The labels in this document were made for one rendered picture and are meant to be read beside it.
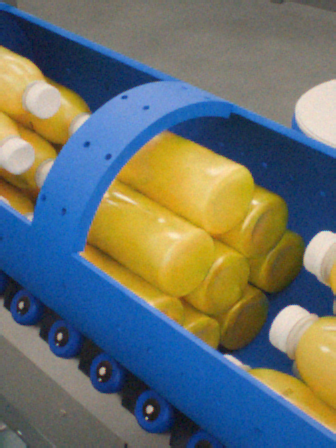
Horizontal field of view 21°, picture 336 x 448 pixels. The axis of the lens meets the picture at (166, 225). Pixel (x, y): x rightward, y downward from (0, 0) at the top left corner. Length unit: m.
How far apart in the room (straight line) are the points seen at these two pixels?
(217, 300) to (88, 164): 0.19
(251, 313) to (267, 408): 0.28
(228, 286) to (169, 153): 0.15
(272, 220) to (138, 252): 0.15
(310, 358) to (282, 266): 0.26
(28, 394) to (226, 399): 0.41
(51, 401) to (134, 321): 0.29
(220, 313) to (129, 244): 0.13
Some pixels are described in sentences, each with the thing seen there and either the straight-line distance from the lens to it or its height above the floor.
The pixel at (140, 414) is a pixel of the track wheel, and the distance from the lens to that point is 0.90.
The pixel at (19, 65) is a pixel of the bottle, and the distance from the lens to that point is 1.07.
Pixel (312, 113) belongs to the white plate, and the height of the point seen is 1.04.
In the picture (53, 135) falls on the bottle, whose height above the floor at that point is 1.10.
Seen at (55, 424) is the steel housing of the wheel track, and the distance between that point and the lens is 1.04.
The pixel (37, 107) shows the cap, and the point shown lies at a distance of 1.04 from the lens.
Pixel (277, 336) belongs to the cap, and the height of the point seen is 1.12.
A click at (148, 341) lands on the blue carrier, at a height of 1.10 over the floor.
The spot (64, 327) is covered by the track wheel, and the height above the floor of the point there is 0.98.
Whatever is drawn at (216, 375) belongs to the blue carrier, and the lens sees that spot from 0.71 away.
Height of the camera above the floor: 1.60
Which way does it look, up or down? 33 degrees down
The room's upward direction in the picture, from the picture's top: 1 degrees counter-clockwise
